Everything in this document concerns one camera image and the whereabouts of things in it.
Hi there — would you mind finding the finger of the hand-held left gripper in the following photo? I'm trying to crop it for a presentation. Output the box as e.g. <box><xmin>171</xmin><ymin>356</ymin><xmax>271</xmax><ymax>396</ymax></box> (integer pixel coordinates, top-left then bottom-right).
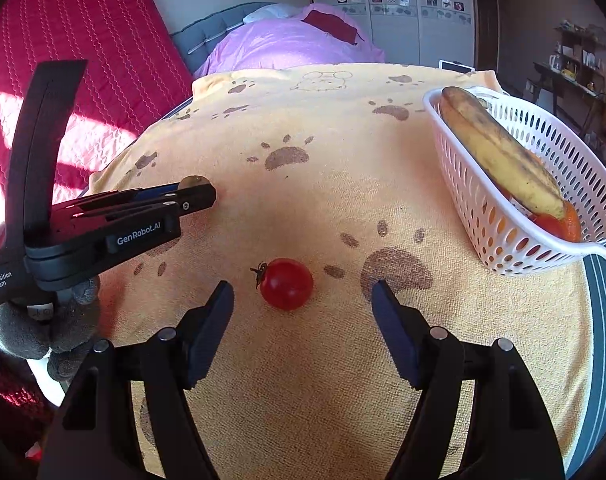
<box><xmin>50</xmin><ymin>185</ymin><xmax>181</xmax><ymax>221</ymax></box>
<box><xmin>148</xmin><ymin>183</ymin><xmax>218</xmax><ymax>217</ymax></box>

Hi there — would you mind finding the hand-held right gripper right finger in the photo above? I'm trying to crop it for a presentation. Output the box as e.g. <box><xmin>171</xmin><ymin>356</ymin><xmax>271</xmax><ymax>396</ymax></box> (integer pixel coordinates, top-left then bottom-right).
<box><xmin>371</xmin><ymin>280</ymin><xmax>566</xmax><ymax>480</ymax></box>

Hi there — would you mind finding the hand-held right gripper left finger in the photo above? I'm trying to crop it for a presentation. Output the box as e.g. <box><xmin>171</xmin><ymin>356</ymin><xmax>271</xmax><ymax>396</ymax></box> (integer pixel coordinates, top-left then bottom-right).
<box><xmin>36</xmin><ymin>280</ymin><xmax>235</xmax><ymax>480</ymax></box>

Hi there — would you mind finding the large red tomato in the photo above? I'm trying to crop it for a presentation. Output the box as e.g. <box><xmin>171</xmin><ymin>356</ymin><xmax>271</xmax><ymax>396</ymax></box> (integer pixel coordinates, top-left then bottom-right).
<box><xmin>250</xmin><ymin>258</ymin><xmax>315</xmax><ymax>311</ymax></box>

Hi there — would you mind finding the white plastic basket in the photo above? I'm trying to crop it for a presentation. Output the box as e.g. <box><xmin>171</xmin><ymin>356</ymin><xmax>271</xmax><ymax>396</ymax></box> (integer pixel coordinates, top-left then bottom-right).
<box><xmin>422</xmin><ymin>86</ymin><xmax>606</xmax><ymax>278</ymax></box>

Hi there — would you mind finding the spotted yellow banana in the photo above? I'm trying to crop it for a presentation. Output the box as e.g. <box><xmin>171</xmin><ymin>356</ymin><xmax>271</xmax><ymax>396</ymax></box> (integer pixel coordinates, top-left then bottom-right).
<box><xmin>440</xmin><ymin>86</ymin><xmax>568</xmax><ymax>220</ymax></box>

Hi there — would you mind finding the dimpled orange with stem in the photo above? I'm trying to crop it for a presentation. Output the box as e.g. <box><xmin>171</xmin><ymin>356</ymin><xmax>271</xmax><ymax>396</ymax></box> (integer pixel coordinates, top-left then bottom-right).
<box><xmin>560</xmin><ymin>201</ymin><xmax>582</xmax><ymax>243</ymax></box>

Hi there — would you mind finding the person's left hand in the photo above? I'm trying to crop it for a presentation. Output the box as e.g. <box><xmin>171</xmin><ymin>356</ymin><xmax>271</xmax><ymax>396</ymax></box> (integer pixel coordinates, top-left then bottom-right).
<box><xmin>0</xmin><ymin>275</ymin><xmax>104</xmax><ymax>381</ymax></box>

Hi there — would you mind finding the red quilted mattress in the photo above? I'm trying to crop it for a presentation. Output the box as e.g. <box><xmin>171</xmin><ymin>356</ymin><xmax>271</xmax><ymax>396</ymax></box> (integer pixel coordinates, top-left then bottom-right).
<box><xmin>0</xmin><ymin>0</ymin><xmax>194</xmax><ymax>271</ymax></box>

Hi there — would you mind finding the yellow paw print towel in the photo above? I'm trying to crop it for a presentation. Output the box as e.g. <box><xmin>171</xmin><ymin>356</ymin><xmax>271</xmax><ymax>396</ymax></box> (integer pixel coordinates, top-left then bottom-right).
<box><xmin>88</xmin><ymin>62</ymin><xmax>596</xmax><ymax>480</ymax></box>

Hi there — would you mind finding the grey bed headboard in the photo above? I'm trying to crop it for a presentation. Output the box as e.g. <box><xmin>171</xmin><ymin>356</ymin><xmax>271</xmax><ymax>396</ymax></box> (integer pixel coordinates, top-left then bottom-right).
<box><xmin>169</xmin><ymin>1</ymin><xmax>279</xmax><ymax>73</ymax></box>

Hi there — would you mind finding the purple duvet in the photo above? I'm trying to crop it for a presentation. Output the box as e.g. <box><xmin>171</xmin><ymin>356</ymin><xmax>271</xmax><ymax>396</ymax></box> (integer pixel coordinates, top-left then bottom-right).
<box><xmin>193</xmin><ymin>2</ymin><xmax>386</xmax><ymax>81</ymax></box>

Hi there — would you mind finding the white pillow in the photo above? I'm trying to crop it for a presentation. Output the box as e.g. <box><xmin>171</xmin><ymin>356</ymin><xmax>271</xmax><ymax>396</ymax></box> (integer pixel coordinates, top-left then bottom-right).
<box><xmin>243</xmin><ymin>2</ymin><xmax>309</xmax><ymax>23</ymax></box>

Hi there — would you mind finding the dark red cloth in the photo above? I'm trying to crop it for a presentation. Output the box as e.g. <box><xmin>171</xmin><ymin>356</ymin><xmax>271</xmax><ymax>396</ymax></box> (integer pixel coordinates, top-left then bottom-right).
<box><xmin>301</xmin><ymin>8</ymin><xmax>365</xmax><ymax>45</ymax></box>

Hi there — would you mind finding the white wardrobe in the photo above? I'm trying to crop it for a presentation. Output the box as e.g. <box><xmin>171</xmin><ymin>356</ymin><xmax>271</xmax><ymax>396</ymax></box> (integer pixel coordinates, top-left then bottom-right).
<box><xmin>305</xmin><ymin>0</ymin><xmax>476</xmax><ymax>68</ymax></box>

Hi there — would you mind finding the dark wooden desk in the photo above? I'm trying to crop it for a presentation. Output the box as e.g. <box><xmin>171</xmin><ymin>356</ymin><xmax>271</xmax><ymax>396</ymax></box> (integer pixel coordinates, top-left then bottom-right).
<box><xmin>533</xmin><ymin>62</ymin><xmax>606</xmax><ymax>126</ymax></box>

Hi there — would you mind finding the wooden desk shelf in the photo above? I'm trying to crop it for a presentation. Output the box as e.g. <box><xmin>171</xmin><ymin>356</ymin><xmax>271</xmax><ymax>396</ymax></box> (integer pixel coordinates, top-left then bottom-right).
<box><xmin>553</xmin><ymin>20</ymin><xmax>606</xmax><ymax>76</ymax></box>

